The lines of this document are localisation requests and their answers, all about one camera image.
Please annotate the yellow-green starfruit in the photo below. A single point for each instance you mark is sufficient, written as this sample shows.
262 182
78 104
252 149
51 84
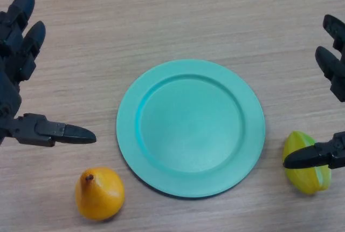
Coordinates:
304 180

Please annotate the yellow pear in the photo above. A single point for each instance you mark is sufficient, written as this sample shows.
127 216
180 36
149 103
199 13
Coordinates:
99 194

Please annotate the green round plate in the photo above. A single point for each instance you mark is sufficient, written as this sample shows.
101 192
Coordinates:
191 129

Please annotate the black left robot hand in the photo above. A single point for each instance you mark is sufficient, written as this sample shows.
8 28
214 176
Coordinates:
10 94

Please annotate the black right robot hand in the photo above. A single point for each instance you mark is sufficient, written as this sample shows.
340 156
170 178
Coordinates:
327 63

